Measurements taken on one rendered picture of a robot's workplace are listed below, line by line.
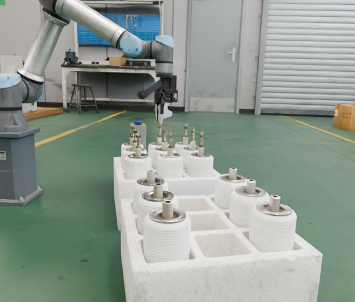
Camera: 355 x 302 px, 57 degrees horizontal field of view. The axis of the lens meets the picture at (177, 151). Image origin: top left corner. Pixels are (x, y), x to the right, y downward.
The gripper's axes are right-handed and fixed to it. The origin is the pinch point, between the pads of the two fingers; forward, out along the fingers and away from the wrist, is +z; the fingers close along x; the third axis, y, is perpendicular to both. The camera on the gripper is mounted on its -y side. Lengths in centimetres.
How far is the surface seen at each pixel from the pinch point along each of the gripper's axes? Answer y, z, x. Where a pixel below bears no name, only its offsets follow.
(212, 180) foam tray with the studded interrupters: 9.6, 17.7, -33.1
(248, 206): -2, 12, -72
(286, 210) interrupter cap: 1, 10, -81
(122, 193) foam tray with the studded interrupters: -22.3, 21.1, -27.8
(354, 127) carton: 307, 31, 155
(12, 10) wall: -87, -140, 571
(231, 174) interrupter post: 2, 8, -57
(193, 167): 4.2, 13.8, -27.4
